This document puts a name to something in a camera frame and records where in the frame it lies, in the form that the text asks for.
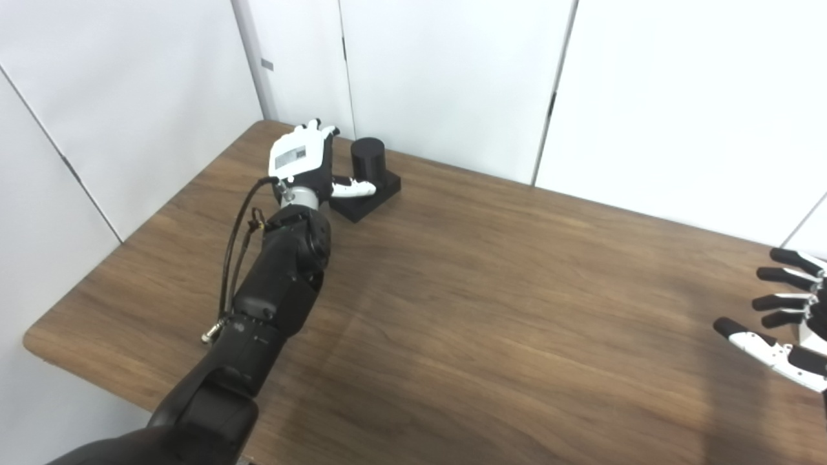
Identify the black cylinder peg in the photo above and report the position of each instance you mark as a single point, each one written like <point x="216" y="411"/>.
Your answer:
<point x="368" y="161"/>

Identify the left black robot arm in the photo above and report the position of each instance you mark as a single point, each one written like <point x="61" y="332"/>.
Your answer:
<point x="278" y="278"/>

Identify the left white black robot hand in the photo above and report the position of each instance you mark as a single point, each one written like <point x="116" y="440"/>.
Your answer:
<point x="297" y="152"/>

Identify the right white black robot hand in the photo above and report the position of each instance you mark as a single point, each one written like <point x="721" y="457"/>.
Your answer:
<point x="804" y="361"/>

